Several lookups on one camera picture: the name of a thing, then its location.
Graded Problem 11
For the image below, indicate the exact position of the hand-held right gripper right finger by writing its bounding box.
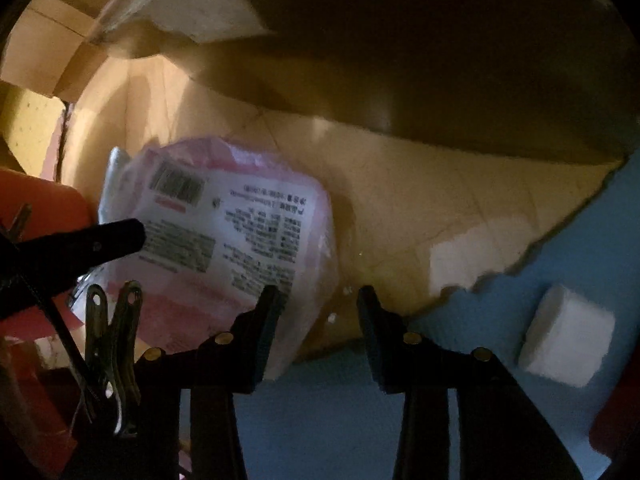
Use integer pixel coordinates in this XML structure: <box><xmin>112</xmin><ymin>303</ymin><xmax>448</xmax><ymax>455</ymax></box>
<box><xmin>356</xmin><ymin>285</ymin><xmax>583</xmax><ymax>480</ymax></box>

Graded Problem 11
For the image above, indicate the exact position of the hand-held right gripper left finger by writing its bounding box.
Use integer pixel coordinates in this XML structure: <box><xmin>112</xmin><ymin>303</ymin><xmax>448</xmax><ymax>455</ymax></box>
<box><xmin>62</xmin><ymin>285</ymin><xmax>283</xmax><ymax>480</ymax></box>

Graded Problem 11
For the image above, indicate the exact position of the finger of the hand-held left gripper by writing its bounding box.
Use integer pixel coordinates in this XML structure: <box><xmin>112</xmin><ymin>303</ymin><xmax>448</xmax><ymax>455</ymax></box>
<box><xmin>15</xmin><ymin>217</ymin><xmax>147</xmax><ymax>297</ymax></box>

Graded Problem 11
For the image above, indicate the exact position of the pink plastic wipes packet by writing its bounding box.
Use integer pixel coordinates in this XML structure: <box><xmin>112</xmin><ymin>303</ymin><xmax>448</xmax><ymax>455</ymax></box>
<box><xmin>70</xmin><ymin>136</ymin><xmax>341</xmax><ymax>381</ymax></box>

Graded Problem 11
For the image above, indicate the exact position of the red object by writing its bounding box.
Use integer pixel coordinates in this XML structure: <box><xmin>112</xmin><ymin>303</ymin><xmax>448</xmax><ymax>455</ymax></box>
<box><xmin>0</xmin><ymin>169</ymin><xmax>98</xmax><ymax>243</ymax></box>

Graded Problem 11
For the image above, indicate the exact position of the metal spring clip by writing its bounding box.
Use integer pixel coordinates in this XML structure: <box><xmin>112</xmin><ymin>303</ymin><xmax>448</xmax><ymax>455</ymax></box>
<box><xmin>85</xmin><ymin>281</ymin><xmax>144</xmax><ymax>436</ymax></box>

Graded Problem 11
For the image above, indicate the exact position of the blue foam floor mat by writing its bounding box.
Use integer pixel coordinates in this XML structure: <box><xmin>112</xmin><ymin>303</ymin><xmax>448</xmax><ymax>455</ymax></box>
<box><xmin>232</xmin><ymin>150</ymin><xmax>640</xmax><ymax>480</ymax></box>

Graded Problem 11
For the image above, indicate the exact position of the cardboard box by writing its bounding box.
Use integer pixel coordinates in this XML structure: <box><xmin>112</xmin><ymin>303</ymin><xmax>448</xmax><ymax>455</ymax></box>
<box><xmin>30</xmin><ymin>0</ymin><xmax>640</xmax><ymax>166</ymax></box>

